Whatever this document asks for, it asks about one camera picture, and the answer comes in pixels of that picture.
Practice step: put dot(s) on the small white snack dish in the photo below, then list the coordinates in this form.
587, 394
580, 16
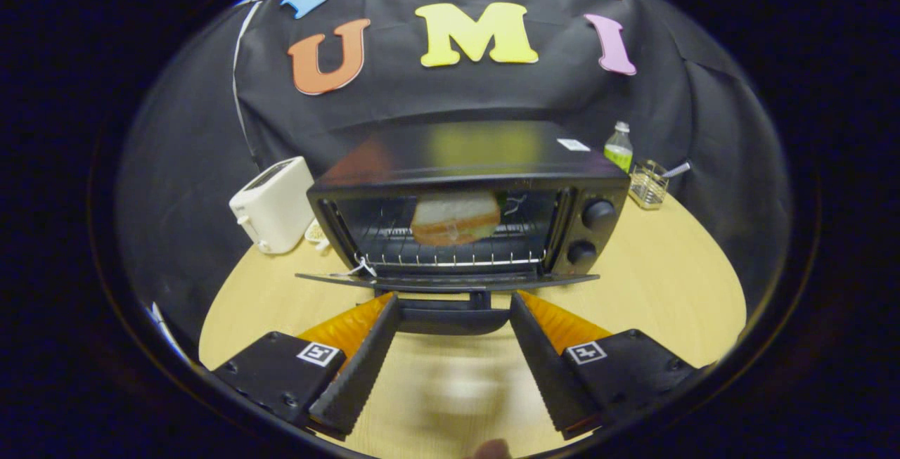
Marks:
316, 234

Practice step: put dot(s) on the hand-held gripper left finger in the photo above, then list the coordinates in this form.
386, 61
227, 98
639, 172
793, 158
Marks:
362, 364

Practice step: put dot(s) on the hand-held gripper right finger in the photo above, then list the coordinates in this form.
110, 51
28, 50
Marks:
545, 364

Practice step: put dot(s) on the green drink bottle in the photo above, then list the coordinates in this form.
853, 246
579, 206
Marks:
619, 153

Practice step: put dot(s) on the black toaster oven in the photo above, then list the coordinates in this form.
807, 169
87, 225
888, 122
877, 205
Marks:
464, 157

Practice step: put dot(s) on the white pop-up toaster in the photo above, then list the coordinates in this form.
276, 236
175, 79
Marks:
274, 206

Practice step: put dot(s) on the toasted sandwich with lettuce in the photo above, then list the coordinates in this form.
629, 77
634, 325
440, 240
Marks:
455, 220

